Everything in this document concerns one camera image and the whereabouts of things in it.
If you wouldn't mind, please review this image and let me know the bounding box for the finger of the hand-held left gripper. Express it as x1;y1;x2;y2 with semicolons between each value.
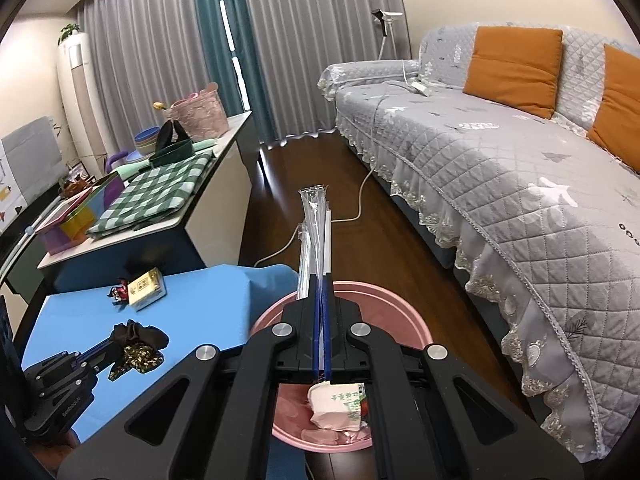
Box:
24;336;119;387
34;356;124;412

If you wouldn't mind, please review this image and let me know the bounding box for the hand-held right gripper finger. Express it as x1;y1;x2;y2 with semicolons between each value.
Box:
322;274;586;480
57;274;321;480

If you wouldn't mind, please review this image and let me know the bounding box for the black floral wrapper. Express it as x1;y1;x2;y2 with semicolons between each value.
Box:
107;320;170;383

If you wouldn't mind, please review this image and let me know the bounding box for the pink plastic basin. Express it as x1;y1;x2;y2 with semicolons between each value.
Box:
248;281;433;453

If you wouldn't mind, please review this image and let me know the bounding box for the white packet green print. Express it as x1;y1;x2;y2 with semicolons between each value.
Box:
307;381;368;431

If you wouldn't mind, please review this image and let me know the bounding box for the clear plastic sleeve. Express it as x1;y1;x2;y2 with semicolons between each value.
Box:
297;185;332;303

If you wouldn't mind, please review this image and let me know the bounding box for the person's left hand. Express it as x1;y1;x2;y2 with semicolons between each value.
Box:
30;431;82;476

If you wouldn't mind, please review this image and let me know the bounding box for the black red snack wrapper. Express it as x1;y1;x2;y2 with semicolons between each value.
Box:
109;277;132;306

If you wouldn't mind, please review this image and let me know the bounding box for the small yellow carton box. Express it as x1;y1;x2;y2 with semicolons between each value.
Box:
126;267;167;311

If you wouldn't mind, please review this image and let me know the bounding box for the dark cabinet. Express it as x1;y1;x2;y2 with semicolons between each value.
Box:
0;180;66;341

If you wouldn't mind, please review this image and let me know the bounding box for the colourful box pink lid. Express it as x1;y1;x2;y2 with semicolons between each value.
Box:
32;175;126;256

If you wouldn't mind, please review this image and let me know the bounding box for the white rod blue tip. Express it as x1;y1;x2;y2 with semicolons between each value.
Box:
0;227;36;281

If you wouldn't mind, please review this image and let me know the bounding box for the white top coffee table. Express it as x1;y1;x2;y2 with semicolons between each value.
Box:
37;110;266;293

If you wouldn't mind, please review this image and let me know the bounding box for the green checked cloth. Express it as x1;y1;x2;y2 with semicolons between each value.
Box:
86;150;216;238

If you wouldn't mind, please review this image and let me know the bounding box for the mint green folded cloth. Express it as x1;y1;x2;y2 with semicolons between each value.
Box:
117;137;221;181

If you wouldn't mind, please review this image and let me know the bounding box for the purple plastic container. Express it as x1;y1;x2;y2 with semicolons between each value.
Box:
104;151;132;176

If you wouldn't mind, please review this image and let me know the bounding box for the grey printed dust cover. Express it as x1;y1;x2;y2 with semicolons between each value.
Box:
0;116;68;233

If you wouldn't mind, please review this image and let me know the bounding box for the stack of coloured bowls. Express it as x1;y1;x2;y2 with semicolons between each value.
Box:
133;127;163;157

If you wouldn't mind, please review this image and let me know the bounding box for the grey quilted sofa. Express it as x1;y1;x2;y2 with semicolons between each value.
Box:
317;23;640;466

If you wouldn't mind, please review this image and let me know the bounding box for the pink lace basket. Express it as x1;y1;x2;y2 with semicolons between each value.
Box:
164;85;230;142

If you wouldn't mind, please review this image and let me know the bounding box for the white tower air conditioner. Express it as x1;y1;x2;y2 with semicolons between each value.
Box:
56;31;108;166

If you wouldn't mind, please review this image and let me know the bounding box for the grey curtain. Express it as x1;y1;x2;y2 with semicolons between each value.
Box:
239;0;408;143
75;0;211;136

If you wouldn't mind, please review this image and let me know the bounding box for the white floor lamp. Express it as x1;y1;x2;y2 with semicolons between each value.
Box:
371;8;403;61

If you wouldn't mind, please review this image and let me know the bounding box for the teal curtain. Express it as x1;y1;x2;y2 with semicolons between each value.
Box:
189;0;251;111

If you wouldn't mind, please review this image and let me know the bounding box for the orange cushion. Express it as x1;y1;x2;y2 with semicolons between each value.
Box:
462;25;565;120
586;43;640;176

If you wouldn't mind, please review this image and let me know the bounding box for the white power cable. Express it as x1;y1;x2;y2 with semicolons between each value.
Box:
252;60;426;268

